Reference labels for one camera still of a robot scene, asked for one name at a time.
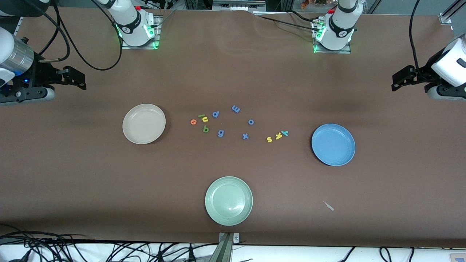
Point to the tan cardboard box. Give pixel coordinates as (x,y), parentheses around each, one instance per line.
(458,257)

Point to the metal camera pole bracket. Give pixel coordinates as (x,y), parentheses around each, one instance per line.
(226,247)

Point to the blue foam letter g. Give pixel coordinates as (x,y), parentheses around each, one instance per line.
(221,133)

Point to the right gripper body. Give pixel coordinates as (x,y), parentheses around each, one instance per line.
(40,75)

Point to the green foam letter p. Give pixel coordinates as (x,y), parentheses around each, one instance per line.
(205,129)

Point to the beige brown plate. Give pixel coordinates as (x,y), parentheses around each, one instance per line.
(143,123)

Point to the yellow foam letter k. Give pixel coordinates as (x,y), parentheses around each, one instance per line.
(278,136)

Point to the orange artificial flowers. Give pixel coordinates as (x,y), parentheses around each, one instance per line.
(314,3)

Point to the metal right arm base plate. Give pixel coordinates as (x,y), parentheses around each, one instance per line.
(154,36)

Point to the aluminium table edge rail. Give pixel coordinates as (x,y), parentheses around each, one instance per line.
(17,27)

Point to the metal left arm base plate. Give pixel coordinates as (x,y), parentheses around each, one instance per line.
(333,51)

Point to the aluminium frame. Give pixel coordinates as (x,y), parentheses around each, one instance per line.
(238,5)

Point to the white paper scrap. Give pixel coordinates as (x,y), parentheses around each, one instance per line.
(328,206)

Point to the pale green plate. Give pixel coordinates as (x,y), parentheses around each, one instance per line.
(228,201)

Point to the blue foam letter d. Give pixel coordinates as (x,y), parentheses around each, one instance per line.
(216,114)

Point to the blue foam letter m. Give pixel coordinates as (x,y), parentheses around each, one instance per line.
(236,108)

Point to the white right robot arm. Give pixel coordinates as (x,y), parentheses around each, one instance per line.
(129,25)

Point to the blue plate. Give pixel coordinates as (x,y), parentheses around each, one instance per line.
(333,145)

